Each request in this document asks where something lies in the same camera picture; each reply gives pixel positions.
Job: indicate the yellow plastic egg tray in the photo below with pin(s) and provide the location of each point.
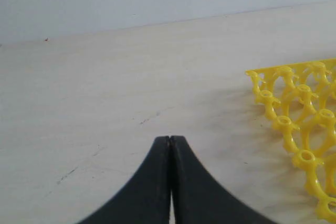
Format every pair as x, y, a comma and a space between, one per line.
295, 99

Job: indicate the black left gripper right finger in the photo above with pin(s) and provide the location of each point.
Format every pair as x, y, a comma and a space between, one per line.
198, 197

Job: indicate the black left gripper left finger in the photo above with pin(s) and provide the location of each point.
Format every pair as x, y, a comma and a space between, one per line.
145, 198

